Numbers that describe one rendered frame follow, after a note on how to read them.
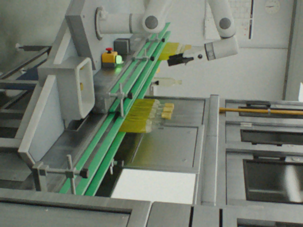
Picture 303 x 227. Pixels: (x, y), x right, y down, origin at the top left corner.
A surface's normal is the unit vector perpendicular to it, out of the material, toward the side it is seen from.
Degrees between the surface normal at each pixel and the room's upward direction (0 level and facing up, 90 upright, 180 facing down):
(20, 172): 90
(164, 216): 90
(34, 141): 0
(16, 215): 90
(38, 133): 0
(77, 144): 90
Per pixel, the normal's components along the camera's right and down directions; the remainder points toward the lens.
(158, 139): -0.03, -0.91
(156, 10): -0.08, 0.22
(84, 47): -0.14, 0.79
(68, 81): -0.17, 0.41
